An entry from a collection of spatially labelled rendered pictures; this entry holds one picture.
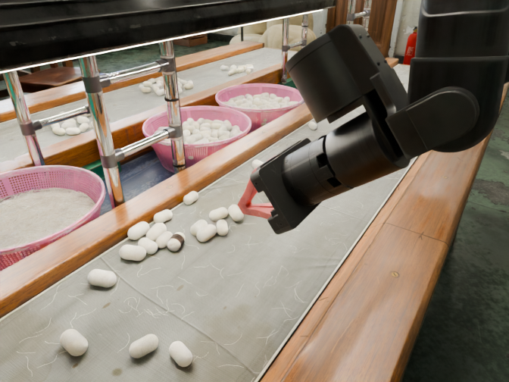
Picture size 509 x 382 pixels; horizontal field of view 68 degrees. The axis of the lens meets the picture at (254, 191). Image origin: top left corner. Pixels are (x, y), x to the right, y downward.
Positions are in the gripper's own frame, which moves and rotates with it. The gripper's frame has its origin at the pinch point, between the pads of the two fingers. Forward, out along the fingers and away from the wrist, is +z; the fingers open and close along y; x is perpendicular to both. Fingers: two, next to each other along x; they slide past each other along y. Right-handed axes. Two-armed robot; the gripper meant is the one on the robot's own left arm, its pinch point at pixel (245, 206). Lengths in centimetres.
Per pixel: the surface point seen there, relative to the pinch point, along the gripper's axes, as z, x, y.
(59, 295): 21.8, -2.4, 15.7
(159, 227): 18.9, -2.8, 0.0
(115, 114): 61, -35, -33
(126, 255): 19.0, -2.0, 6.6
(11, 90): 36, -37, 0
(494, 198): 31, 84, -192
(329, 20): 186, -107, -488
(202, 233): 14.2, 1.4, -2.8
